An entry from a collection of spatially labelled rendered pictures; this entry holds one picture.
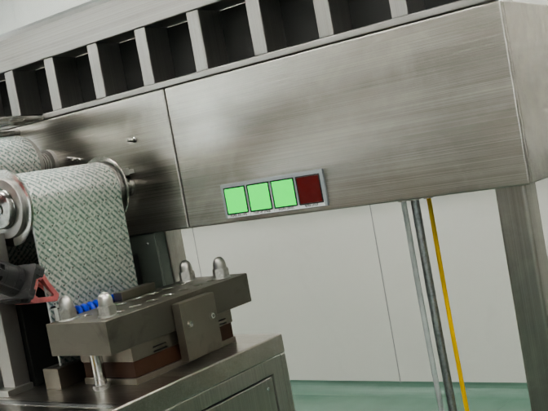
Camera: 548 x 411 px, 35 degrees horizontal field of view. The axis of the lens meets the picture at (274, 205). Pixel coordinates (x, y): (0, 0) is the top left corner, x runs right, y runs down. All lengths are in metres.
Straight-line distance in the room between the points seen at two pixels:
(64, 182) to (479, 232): 2.62
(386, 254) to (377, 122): 2.77
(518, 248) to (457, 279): 2.51
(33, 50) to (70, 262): 0.62
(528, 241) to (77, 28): 1.08
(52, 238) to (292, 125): 0.51
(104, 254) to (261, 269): 2.98
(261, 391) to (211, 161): 0.47
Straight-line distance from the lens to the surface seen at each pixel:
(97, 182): 1.82
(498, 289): 4.09
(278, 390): 1.80
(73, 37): 2.06
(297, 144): 1.66
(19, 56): 2.20
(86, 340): 1.58
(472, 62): 1.48
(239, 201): 1.75
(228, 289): 1.77
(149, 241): 1.95
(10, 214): 1.71
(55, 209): 1.74
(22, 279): 1.65
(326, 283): 4.52
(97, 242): 1.80
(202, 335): 1.68
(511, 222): 1.65
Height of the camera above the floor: 1.25
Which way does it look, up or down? 3 degrees down
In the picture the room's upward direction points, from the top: 10 degrees counter-clockwise
